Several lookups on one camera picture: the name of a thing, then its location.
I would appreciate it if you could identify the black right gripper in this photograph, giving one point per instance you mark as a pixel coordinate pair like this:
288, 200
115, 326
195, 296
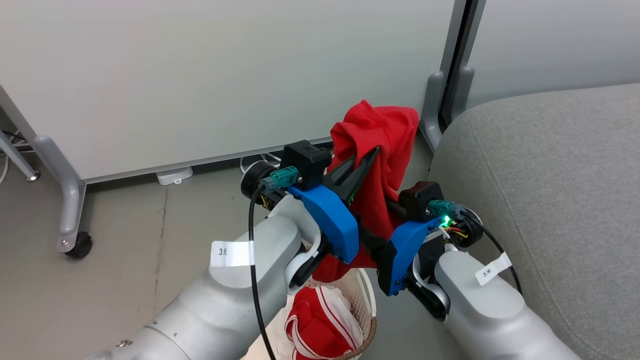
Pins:
471, 235

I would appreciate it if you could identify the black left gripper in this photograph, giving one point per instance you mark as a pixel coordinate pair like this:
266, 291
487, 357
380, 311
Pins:
255, 180

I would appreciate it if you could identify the plain red garment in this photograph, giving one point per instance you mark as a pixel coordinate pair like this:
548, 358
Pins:
385, 145

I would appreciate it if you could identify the red white striped garment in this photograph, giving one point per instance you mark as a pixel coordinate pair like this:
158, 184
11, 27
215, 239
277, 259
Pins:
320, 330

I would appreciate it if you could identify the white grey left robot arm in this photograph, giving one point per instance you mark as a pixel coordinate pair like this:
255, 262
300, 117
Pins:
225, 300

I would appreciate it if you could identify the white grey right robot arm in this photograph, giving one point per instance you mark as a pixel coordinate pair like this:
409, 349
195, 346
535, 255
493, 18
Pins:
490, 320

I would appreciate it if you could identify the white perforated basket brown rim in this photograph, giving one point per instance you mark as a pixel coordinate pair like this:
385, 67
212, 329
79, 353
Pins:
357, 290

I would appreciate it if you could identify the grey fabric sofa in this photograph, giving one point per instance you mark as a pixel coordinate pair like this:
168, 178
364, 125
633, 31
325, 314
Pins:
550, 175

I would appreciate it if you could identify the white floor power adapter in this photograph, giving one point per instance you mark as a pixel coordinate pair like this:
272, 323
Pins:
174, 175

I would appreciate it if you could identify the large white partition grey legs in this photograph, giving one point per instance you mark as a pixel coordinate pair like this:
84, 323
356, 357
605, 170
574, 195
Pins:
200, 75

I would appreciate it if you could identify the narrow white partition grey leg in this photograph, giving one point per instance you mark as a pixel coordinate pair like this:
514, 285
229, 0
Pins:
550, 45

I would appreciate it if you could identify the black caster wheel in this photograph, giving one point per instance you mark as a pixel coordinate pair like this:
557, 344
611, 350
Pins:
80, 246

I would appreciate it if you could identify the grey metal stand leg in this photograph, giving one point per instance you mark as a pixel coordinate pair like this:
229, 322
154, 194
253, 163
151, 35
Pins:
17, 155

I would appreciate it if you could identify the blue right camera mount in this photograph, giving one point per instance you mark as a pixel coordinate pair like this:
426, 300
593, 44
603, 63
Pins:
400, 250

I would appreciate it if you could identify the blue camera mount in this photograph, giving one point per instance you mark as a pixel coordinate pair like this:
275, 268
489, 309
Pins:
400, 250
330, 220

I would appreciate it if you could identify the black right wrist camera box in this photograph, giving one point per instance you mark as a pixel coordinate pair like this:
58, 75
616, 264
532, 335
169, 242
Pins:
420, 200

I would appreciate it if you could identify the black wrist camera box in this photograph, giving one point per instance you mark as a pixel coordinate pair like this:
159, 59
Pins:
420, 200
305, 160

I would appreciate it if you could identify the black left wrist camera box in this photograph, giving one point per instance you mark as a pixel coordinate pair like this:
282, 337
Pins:
305, 160

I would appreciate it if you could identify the blue left camera mount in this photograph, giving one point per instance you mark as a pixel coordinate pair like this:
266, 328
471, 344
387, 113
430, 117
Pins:
330, 220

